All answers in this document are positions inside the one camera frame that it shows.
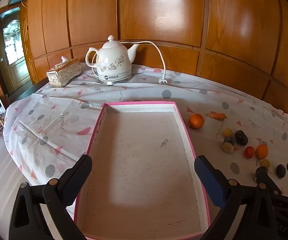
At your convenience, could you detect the carrot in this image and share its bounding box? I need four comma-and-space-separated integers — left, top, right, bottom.
206, 113, 227, 121

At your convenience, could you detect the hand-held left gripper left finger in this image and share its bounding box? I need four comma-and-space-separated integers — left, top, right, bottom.
8, 154, 93, 240

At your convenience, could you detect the white power cord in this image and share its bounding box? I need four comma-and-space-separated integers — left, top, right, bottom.
120, 40, 168, 85

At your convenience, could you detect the white floral ceramic kettle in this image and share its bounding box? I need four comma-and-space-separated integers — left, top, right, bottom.
85, 35, 140, 85

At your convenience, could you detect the pink shallow cardboard box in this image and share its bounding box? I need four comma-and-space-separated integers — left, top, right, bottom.
73, 101, 211, 240

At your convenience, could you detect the wooden door with glass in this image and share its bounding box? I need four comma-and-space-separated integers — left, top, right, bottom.
0, 7, 33, 98

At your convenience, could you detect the white patterned tablecloth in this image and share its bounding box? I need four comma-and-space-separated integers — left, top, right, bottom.
4, 64, 288, 240

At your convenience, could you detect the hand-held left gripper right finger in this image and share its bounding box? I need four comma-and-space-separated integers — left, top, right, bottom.
194, 155, 277, 240

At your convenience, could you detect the orange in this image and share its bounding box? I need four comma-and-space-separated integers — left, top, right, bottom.
189, 113, 205, 130
255, 144, 269, 160

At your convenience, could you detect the dark water chestnut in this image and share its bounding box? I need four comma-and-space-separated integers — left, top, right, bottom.
234, 130, 249, 146
276, 164, 286, 179

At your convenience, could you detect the cut eggplant piece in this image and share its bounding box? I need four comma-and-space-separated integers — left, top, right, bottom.
254, 166, 269, 182
221, 136, 236, 154

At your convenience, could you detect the ornate golden tissue box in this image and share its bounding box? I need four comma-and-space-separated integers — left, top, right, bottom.
46, 56, 82, 88

